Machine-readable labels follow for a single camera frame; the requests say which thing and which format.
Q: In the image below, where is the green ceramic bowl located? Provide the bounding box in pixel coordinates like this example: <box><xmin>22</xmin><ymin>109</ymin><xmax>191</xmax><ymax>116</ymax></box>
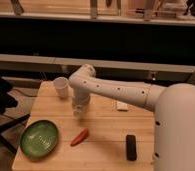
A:
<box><xmin>20</xmin><ymin>120</ymin><xmax>59</xmax><ymax>159</ymax></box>

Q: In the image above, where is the white paper cup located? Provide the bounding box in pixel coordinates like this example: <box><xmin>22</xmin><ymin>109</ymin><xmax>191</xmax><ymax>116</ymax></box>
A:
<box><xmin>53</xmin><ymin>77</ymin><xmax>69</xmax><ymax>99</ymax></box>

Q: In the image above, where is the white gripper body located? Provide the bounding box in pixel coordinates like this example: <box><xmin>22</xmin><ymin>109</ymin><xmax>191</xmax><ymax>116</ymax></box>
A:
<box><xmin>72</xmin><ymin>97</ymin><xmax>90</xmax><ymax>118</ymax></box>

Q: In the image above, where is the wooden table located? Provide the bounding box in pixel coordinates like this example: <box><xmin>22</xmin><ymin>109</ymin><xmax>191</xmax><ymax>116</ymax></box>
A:
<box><xmin>12</xmin><ymin>81</ymin><xmax>154</xmax><ymax>171</ymax></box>

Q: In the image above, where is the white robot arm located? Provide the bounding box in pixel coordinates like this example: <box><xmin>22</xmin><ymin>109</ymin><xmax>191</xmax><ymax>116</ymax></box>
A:
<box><xmin>69</xmin><ymin>64</ymin><xmax>195</xmax><ymax>171</ymax></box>

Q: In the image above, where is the black office chair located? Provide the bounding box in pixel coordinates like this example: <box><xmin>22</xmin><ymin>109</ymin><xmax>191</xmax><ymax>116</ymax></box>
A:
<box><xmin>0</xmin><ymin>76</ymin><xmax>30</xmax><ymax>154</ymax></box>

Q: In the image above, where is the white folded cloth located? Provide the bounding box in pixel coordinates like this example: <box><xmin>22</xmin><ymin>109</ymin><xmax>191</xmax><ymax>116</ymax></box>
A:
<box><xmin>116</xmin><ymin>101</ymin><xmax>128</xmax><ymax>111</ymax></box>

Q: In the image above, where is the black rectangular remote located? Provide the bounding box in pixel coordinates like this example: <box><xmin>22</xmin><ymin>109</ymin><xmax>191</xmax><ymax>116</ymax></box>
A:
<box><xmin>126</xmin><ymin>135</ymin><xmax>137</xmax><ymax>161</ymax></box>

